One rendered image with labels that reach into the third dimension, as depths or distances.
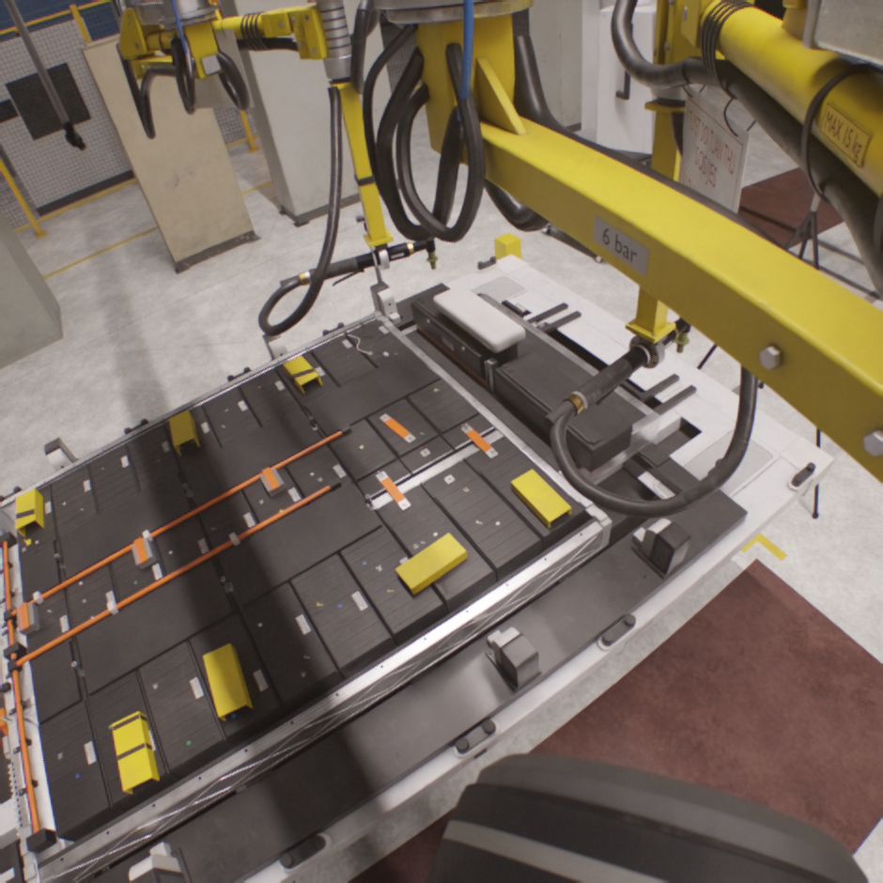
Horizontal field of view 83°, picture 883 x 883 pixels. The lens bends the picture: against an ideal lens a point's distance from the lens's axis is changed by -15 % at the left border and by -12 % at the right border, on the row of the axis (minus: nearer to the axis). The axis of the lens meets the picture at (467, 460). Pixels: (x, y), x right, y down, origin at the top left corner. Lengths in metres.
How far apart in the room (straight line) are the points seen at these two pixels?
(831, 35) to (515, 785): 0.47
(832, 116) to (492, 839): 0.45
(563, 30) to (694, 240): 6.79
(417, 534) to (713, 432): 1.03
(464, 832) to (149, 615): 1.45
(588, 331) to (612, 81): 1.94
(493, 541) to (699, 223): 1.13
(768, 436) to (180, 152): 4.87
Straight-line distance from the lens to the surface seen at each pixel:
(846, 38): 0.46
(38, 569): 1.95
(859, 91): 0.47
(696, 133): 0.96
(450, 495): 1.52
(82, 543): 1.90
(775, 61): 0.59
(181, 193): 5.57
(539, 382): 1.66
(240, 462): 1.80
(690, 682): 2.39
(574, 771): 0.18
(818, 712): 2.52
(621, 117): 3.88
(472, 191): 0.55
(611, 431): 1.53
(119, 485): 2.00
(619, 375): 1.25
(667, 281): 0.38
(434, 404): 1.77
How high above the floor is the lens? 2.18
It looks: 48 degrees down
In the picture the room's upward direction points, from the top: 8 degrees counter-clockwise
